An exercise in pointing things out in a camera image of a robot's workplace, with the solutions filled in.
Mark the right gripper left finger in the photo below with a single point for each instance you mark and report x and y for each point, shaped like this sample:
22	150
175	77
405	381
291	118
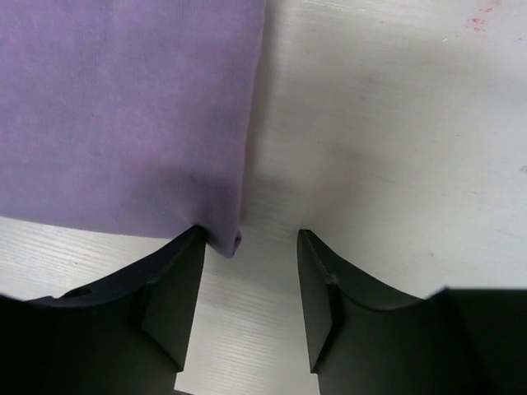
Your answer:
151	302

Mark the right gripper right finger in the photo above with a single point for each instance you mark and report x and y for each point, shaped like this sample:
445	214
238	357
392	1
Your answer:
356	324

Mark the purple t shirt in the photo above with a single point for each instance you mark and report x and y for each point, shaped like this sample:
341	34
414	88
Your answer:
128	117

